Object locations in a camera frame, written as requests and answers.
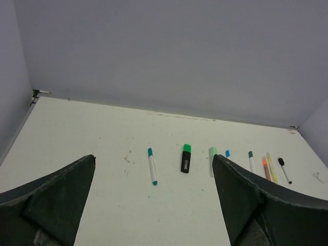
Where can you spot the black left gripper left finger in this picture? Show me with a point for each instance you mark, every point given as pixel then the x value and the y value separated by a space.
pixel 48 210

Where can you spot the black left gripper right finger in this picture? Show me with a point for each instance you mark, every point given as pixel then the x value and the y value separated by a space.
pixel 257 211

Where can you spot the yellow slim highlighter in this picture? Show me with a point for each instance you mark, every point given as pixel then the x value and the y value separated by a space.
pixel 271 168

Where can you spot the orange brown highlighter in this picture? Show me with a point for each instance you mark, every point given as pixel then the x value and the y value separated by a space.
pixel 266 168

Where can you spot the black capped whiteboard pen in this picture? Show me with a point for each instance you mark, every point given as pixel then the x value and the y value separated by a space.
pixel 282 164

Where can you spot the dark green capped marker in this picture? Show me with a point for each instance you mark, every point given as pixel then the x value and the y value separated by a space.
pixel 251 160

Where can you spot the pale green translucent highlighter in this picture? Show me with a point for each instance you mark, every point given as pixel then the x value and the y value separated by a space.
pixel 212 153

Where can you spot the black green capped highlighter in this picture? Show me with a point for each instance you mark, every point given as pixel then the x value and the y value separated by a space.
pixel 186 158

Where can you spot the teal capped white marker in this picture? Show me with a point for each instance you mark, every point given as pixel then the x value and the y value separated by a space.
pixel 152 167

